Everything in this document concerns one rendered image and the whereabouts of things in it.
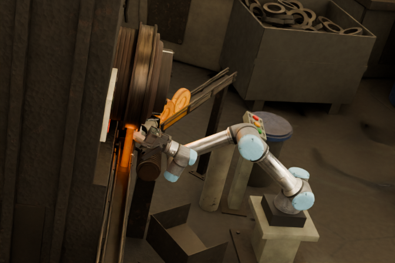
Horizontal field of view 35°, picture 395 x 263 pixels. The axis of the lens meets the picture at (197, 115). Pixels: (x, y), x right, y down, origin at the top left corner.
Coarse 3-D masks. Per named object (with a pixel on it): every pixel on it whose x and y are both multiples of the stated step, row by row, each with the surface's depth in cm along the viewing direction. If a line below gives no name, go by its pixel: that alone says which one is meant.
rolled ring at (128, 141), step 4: (128, 128) 284; (128, 132) 281; (132, 132) 281; (128, 136) 279; (132, 136) 280; (128, 140) 278; (124, 144) 278; (128, 144) 278; (124, 148) 278; (128, 148) 278; (124, 152) 278; (128, 152) 278; (124, 156) 278; (128, 156) 278; (124, 160) 280; (128, 160) 280; (120, 164) 283; (124, 164) 282
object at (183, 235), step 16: (176, 208) 261; (160, 224) 249; (176, 224) 267; (160, 240) 251; (176, 240) 261; (192, 240) 263; (160, 256) 252; (176, 256) 243; (192, 256) 238; (208, 256) 245; (224, 256) 253
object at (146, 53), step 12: (144, 36) 253; (144, 48) 250; (144, 60) 248; (144, 72) 247; (144, 84) 248; (132, 96) 249; (144, 96) 249; (132, 108) 251; (144, 108) 250; (132, 120) 257
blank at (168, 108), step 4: (168, 100) 327; (168, 104) 327; (172, 104) 331; (164, 108) 325; (168, 108) 329; (172, 108) 333; (164, 112) 334; (168, 112) 333; (172, 112) 335; (160, 116) 326; (164, 116) 333; (168, 116) 333; (160, 120) 328; (164, 120) 331
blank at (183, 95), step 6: (180, 90) 337; (186, 90) 339; (174, 96) 335; (180, 96) 336; (186, 96) 342; (174, 102) 335; (180, 102) 345; (186, 102) 345; (174, 108) 336; (180, 108) 342
